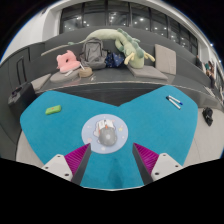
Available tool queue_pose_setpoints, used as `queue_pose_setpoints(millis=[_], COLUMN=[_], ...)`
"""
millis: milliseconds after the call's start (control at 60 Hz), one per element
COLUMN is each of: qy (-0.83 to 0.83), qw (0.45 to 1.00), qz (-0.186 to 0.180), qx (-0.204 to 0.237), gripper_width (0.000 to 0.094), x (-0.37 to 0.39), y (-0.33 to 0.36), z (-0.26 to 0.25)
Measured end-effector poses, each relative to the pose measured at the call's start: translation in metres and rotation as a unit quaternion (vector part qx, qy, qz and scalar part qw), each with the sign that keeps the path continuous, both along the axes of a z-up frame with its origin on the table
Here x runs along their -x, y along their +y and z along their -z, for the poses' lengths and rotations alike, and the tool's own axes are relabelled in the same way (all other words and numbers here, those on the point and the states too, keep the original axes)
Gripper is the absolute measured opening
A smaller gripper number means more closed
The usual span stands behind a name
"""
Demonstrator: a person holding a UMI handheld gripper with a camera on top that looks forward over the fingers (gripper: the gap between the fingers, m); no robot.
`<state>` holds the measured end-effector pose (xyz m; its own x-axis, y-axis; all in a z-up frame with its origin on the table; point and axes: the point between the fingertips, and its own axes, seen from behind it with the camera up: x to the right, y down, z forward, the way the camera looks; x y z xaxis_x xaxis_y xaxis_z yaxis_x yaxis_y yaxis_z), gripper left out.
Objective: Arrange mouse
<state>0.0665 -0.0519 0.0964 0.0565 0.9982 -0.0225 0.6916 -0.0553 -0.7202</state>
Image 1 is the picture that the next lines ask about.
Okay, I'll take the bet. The square grey seat cushion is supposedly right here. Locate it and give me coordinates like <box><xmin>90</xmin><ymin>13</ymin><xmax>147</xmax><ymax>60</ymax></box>
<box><xmin>30</xmin><ymin>73</ymin><xmax>53</xmax><ymax>91</ymax></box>
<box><xmin>153</xmin><ymin>43</ymin><xmax>178</xmax><ymax>76</ymax></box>
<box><xmin>126</xmin><ymin>64</ymin><xmax>169</xmax><ymax>81</ymax></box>

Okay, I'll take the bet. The grey and white computer mouse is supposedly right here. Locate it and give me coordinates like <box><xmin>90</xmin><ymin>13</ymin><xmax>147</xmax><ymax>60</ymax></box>
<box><xmin>93</xmin><ymin>118</ymin><xmax>117</xmax><ymax>147</ymax></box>

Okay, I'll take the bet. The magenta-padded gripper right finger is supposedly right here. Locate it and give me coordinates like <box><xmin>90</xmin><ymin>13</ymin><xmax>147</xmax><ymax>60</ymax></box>
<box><xmin>131</xmin><ymin>142</ymin><xmax>185</xmax><ymax>186</ymax></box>

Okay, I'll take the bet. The dark blue patterned bag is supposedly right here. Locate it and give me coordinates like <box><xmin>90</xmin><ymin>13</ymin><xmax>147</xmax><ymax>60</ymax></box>
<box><xmin>104</xmin><ymin>50</ymin><xmax>126</xmax><ymax>69</ymax></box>

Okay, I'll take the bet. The person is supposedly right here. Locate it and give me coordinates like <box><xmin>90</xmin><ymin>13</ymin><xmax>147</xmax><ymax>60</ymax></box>
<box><xmin>204</xmin><ymin>60</ymin><xmax>218</xmax><ymax>89</ymax></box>

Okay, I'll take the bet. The round pale-blue cartoon mouse pad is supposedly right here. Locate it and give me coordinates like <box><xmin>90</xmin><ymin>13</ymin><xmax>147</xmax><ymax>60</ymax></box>
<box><xmin>81</xmin><ymin>114</ymin><xmax>129</xmax><ymax>155</ymax></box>

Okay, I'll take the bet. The pink plush pillow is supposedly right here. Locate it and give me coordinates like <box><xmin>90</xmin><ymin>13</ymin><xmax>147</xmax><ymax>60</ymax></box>
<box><xmin>55</xmin><ymin>49</ymin><xmax>82</xmax><ymax>74</ymax></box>

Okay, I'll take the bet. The green eraser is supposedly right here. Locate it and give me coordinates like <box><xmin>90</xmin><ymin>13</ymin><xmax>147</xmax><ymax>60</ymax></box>
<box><xmin>44</xmin><ymin>104</ymin><xmax>63</xmax><ymax>116</ymax></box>

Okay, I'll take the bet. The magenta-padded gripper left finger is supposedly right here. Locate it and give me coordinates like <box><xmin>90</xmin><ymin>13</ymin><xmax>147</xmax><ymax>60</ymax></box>
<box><xmin>40</xmin><ymin>142</ymin><xmax>92</xmax><ymax>186</ymax></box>

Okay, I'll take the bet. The black suitcase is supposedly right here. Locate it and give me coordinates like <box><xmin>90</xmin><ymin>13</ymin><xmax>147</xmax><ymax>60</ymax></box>
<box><xmin>7</xmin><ymin>81</ymin><xmax>38</xmax><ymax>111</ymax></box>

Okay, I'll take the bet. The grey backpack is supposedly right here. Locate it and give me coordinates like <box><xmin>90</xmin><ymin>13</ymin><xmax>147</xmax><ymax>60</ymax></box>
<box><xmin>79</xmin><ymin>37</ymin><xmax>108</xmax><ymax>70</ymax></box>

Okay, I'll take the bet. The beige round tape roll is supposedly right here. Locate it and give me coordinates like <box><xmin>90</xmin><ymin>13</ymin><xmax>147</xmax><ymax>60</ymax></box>
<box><xmin>78</xmin><ymin>66</ymin><xmax>94</xmax><ymax>79</ymax></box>

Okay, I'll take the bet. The green plush dragon toy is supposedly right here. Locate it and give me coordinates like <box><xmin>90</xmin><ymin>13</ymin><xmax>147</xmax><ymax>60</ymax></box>
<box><xmin>68</xmin><ymin>27</ymin><xmax>156</xmax><ymax>68</ymax></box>

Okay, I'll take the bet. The black bag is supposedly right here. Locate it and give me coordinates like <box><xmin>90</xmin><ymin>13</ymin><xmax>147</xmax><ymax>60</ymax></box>
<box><xmin>201</xmin><ymin>106</ymin><xmax>214</xmax><ymax>127</ymax></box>

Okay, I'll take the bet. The white marker with black cap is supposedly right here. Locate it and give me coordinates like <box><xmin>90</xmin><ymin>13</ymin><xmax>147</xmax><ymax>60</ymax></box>
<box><xmin>165</xmin><ymin>96</ymin><xmax>182</xmax><ymax>111</ymax></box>

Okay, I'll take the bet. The white marker with blue cap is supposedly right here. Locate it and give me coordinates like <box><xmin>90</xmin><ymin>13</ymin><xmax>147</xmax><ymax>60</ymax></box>
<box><xmin>168</xmin><ymin>94</ymin><xmax>184</xmax><ymax>106</ymax></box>

